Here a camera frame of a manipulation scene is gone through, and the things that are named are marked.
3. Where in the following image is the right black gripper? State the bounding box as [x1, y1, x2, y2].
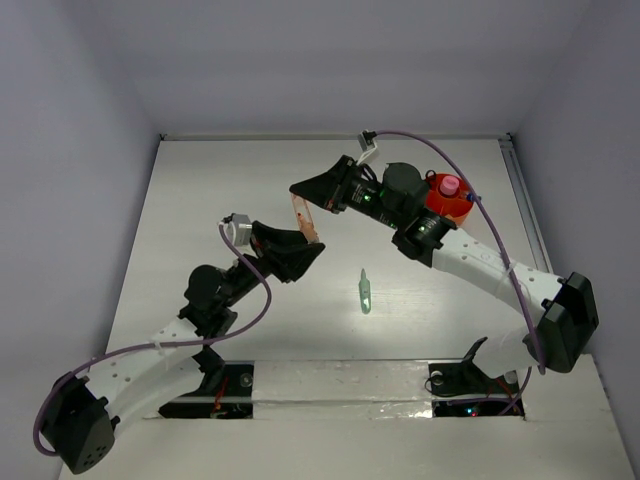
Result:
[289, 155, 403, 231]

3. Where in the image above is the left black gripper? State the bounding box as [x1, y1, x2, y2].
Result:
[220, 223, 323, 308]

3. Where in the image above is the orange highlighter pen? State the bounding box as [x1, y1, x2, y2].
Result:
[291, 194, 319, 244]

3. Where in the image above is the green highlighter pen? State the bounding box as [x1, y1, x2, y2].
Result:
[358, 268, 372, 315]

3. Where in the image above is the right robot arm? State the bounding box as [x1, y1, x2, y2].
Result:
[289, 156, 599, 392]

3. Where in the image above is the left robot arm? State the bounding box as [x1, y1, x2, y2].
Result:
[33, 217, 325, 475]

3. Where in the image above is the orange round container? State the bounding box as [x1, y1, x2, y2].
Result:
[426, 173, 474, 226]

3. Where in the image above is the pink glue bottle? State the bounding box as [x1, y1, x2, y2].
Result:
[438, 175, 460, 198]

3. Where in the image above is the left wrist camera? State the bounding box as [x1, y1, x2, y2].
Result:
[220, 213, 252, 248]

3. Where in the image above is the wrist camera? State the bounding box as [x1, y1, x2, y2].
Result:
[357, 130, 379, 165]
[220, 213, 252, 248]

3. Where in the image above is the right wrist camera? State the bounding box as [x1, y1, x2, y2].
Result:
[357, 130, 379, 165]

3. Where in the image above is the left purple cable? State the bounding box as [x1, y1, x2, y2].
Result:
[32, 222, 274, 459]

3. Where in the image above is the purple cable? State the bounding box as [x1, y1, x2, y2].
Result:
[372, 129, 547, 416]
[32, 222, 274, 459]

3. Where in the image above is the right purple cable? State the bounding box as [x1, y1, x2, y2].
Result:
[372, 129, 547, 416]

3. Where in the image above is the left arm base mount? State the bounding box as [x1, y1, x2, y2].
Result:
[158, 346, 254, 420]

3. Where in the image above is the aluminium rail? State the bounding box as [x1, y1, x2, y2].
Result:
[498, 134, 553, 273]

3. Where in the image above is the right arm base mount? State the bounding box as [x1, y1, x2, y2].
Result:
[424, 337, 525, 418]

